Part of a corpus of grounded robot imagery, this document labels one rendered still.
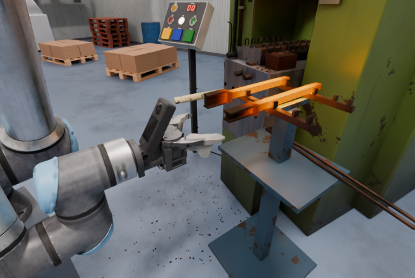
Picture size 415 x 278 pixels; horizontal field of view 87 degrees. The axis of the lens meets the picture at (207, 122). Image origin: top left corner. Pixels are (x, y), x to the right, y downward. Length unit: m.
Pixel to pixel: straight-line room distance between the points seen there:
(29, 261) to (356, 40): 1.09
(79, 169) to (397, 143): 1.43
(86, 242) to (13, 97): 0.35
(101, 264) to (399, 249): 1.60
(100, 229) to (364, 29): 1.00
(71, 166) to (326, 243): 1.39
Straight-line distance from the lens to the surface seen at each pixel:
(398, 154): 1.54
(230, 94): 0.72
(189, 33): 1.49
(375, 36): 1.00
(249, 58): 1.22
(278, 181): 0.81
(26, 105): 0.66
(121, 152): 0.46
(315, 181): 0.85
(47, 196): 0.46
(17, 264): 0.53
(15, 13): 0.55
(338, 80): 1.06
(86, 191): 0.47
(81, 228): 0.52
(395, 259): 1.69
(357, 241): 1.65
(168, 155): 0.50
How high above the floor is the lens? 1.18
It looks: 28 degrees down
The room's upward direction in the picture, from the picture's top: straight up
